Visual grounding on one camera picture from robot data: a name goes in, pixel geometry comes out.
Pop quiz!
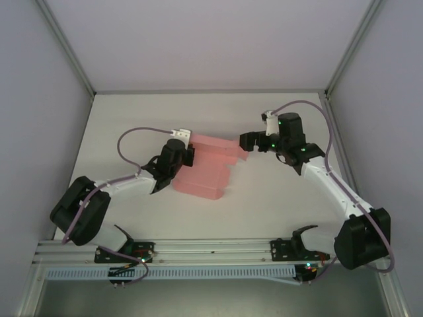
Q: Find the aluminium frame crossbar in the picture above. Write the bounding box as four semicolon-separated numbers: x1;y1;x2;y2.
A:
93;88;328;96

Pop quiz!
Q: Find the grey metal sheet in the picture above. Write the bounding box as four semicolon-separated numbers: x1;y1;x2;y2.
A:
38;280;389;317

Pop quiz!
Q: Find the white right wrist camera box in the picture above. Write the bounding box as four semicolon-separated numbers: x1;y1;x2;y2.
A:
260;110;281;137

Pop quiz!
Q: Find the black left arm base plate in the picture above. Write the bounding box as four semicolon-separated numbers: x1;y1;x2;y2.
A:
95;241;156;264

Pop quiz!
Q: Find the white slotted cable duct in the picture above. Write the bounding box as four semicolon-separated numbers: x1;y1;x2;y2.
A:
44;265;297;282

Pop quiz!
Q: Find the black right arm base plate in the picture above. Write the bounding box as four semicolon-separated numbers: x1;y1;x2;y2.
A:
270;239;330;264

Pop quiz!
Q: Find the aluminium mounting rail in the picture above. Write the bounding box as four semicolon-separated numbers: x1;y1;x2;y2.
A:
32;233;388;265

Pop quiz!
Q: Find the black connector board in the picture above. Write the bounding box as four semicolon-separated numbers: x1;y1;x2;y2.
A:
108;266;134;289
295;263;319;287

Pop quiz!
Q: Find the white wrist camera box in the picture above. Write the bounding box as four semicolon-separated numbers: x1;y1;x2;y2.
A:
171;127;192;145
260;110;281;137

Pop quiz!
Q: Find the pink paper box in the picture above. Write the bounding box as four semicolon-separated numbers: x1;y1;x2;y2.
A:
171;133;250;201

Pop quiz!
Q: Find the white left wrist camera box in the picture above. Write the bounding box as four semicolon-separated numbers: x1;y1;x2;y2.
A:
171;127;192;145

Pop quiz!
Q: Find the aluminium frame post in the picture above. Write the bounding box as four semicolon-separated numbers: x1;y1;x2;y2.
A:
325;0;385;100
34;0;97;97

